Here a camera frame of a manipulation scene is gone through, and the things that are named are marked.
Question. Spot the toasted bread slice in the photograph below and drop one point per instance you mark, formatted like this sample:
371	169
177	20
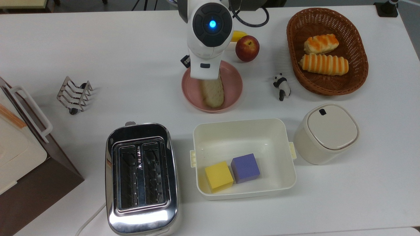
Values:
212	93

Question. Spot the yellow banana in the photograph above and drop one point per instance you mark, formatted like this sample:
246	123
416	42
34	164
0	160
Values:
239	35

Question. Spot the brown wicker basket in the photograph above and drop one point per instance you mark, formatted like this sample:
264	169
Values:
357	55

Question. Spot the purple foam cube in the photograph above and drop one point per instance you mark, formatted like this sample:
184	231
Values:
245	167

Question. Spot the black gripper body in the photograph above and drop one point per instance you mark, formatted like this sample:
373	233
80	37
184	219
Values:
186	61

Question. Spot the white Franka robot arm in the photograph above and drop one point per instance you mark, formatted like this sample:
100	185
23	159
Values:
210	39

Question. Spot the pink plate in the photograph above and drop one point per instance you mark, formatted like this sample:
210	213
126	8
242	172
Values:
233	85

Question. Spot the small cream lidded bin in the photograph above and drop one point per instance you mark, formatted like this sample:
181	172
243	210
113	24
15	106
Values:
328	134

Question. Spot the cream and chrome toaster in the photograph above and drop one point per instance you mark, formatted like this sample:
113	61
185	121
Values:
141	216

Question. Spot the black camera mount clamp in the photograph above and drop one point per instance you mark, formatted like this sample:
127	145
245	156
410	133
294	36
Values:
386	9

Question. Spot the orange glazed bread roll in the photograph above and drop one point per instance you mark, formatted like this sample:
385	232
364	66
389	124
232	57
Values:
321	44

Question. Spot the striped long bread roll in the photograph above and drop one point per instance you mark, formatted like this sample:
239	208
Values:
323	64

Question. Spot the black tripod legs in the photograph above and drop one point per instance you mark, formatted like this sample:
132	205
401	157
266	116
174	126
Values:
144	3

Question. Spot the cream bread box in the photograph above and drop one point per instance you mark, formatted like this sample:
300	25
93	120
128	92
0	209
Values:
16	154

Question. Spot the metal toast rack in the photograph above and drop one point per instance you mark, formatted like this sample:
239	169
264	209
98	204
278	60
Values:
74	95

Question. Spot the cream plastic container box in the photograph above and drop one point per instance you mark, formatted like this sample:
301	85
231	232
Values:
242	137

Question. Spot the beige background table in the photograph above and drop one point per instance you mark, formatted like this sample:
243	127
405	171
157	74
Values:
23	3

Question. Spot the small panda figurine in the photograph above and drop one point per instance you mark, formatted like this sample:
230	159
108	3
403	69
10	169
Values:
281	84

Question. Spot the red apple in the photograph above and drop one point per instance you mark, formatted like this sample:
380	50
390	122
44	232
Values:
247	48

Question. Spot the yellow foam cube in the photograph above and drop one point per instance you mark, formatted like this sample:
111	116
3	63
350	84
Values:
219	176

